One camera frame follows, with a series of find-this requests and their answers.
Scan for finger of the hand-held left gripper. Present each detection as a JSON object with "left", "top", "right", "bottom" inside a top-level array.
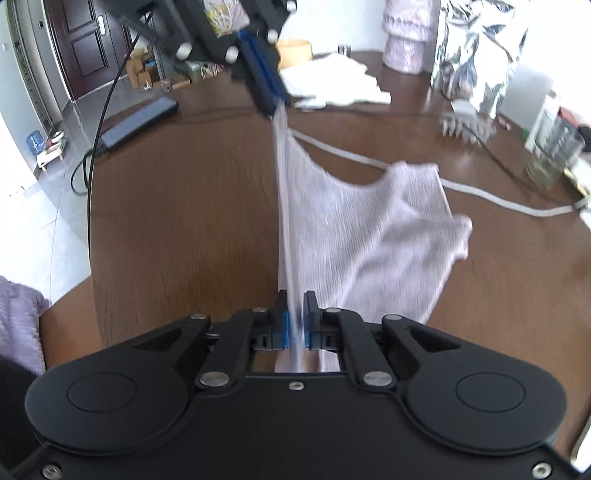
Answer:
[
  {"left": 239, "top": 0, "right": 297, "bottom": 107},
  {"left": 175, "top": 41, "right": 279, "bottom": 117}
]

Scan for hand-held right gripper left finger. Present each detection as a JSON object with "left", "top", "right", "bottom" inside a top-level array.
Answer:
[{"left": 122, "top": 290, "right": 293, "bottom": 389}]

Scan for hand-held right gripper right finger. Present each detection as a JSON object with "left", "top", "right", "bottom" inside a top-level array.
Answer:
[{"left": 302, "top": 291, "right": 463, "bottom": 393}]

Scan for light pink towel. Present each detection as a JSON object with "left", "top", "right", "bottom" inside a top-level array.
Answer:
[{"left": 271, "top": 102, "right": 474, "bottom": 374}]

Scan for cardboard boxes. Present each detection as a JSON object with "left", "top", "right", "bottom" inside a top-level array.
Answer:
[{"left": 126, "top": 45, "right": 172, "bottom": 91}]

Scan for white crumpled cloth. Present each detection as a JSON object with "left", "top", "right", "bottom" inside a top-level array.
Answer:
[{"left": 278, "top": 52, "right": 393, "bottom": 112}]

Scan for dark brown door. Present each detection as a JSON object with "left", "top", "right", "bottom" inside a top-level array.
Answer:
[{"left": 46, "top": 0, "right": 136, "bottom": 101}]

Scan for dark flat power bank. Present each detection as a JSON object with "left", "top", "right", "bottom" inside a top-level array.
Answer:
[{"left": 99, "top": 96, "right": 180, "bottom": 151}]

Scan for pink knit cloth roll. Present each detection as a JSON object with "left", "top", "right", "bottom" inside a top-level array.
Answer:
[{"left": 382, "top": 0, "right": 437, "bottom": 75}]

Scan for small white rack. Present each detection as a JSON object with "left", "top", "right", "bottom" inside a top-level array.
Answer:
[{"left": 36, "top": 132, "right": 69, "bottom": 175}]

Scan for blue water bottle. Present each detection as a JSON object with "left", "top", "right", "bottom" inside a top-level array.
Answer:
[{"left": 25, "top": 130, "right": 48, "bottom": 156}]

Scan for white toothed clip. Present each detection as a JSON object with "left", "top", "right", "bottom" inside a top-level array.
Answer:
[{"left": 440, "top": 110, "right": 498, "bottom": 145}]

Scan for silver foil bag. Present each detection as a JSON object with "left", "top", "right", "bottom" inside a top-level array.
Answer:
[{"left": 431, "top": 0, "right": 530, "bottom": 121}]

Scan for purple knit clothing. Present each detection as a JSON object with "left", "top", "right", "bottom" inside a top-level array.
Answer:
[{"left": 0, "top": 275, "right": 51, "bottom": 377}]

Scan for clear glass cup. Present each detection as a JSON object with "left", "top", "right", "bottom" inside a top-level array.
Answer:
[{"left": 525, "top": 117, "right": 586, "bottom": 189}]

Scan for white flat cable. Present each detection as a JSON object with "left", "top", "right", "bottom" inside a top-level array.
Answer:
[{"left": 290, "top": 128, "right": 591, "bottom": 219}]

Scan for thin black cable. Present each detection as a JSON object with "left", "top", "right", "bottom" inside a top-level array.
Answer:
[{"left": 471, "top": 131, "right": 583, "bottom": 206}]

